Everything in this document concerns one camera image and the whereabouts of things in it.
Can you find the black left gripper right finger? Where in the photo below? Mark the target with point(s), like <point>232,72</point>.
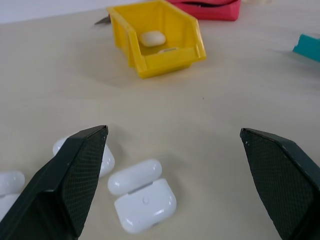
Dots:
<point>285,185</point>

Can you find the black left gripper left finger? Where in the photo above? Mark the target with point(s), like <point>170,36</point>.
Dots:
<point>52,200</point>

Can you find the white earbud case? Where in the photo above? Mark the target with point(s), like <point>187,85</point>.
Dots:
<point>145,205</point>
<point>152,38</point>
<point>108,162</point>
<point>10,181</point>

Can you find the yellow plastic bin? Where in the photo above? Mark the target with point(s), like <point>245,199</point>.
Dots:
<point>170,63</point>

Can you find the blue red earbud holder fixture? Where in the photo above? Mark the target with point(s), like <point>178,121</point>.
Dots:
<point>308,47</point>

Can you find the pink fabric pouch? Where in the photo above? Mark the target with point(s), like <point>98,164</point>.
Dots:
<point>212,12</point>

